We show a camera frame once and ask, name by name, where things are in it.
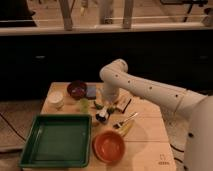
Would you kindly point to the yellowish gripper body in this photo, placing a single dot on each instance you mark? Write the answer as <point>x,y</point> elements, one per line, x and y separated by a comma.
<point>106,105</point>

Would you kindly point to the white handled dish brush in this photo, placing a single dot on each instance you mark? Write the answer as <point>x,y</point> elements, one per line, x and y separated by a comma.
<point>102,116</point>

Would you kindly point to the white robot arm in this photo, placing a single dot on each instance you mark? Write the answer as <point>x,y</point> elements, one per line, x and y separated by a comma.
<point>194,107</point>

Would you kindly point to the small paint brush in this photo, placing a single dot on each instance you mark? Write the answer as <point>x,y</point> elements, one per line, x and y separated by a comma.
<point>121,123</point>

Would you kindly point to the white plastic cup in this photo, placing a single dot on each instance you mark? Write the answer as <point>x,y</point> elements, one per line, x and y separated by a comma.
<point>56,99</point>

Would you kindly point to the green pepper toy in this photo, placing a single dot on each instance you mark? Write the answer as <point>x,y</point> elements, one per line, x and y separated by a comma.
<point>110,110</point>

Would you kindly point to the brown wooden block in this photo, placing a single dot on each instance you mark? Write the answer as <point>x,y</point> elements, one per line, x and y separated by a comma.
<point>122,104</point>

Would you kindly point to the blue sponge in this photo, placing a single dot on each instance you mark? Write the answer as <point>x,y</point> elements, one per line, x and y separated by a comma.
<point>91,92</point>

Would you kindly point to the yellow banana toy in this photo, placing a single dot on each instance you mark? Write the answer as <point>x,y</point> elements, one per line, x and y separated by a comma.
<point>126,128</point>

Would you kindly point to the dark red bowl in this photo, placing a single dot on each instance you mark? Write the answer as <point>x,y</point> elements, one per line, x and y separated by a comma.
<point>77,89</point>

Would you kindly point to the orange bowl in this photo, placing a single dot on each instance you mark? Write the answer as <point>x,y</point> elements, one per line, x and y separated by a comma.
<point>109,147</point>

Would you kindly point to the green plastic tray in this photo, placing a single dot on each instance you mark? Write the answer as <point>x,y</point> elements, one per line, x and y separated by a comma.
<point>58,141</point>

